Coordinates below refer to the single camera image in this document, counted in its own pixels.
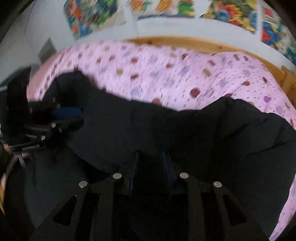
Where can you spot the mermaid drawing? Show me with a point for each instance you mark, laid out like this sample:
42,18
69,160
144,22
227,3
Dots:
75,16

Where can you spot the wooden bed frame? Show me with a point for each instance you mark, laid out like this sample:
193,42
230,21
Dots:
208,44

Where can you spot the pink apple-print quilt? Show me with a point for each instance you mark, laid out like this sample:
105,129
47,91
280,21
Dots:
173,69

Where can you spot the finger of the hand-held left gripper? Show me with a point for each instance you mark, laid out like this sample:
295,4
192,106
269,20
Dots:
57,127
67,112

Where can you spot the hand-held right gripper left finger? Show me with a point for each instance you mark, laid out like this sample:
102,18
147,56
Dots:
134,166

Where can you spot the black jacket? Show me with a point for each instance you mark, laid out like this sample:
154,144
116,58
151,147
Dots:
185,139

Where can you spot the landscape wall drawing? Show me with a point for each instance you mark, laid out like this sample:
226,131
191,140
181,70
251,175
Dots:
231,14

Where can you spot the grey wall panel door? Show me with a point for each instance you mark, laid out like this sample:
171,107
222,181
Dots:
47,49

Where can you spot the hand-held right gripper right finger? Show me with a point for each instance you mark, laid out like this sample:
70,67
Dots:
167,166

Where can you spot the blond character drawing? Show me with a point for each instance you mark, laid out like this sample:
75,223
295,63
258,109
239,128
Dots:
106,11

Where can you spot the city towers drawing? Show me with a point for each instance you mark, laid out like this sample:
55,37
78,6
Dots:
275,30

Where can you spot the turtle drawing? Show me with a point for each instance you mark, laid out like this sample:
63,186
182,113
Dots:
161,8

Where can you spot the red checkered bed sheet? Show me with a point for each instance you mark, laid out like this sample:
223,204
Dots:
41,78

